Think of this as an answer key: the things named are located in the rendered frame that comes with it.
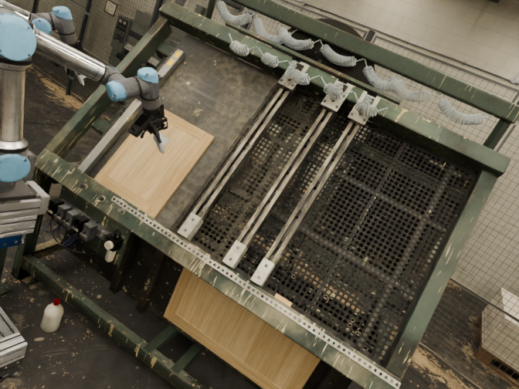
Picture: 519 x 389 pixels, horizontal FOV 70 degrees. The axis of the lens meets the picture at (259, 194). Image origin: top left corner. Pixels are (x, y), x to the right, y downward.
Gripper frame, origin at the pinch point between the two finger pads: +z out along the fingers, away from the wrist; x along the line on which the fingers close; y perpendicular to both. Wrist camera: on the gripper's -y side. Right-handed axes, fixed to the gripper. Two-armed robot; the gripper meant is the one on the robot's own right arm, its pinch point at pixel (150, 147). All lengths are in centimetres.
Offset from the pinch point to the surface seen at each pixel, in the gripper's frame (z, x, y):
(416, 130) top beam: -4, -80, 107
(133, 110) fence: 19, 55, 29
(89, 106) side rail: 22, 78, 14
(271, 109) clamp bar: 6, -9, 76
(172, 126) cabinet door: 22, 31, 37
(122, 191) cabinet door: 43, 26, -4
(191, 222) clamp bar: 39.9, -19.3, 6.2
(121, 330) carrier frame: 108, -8, -38
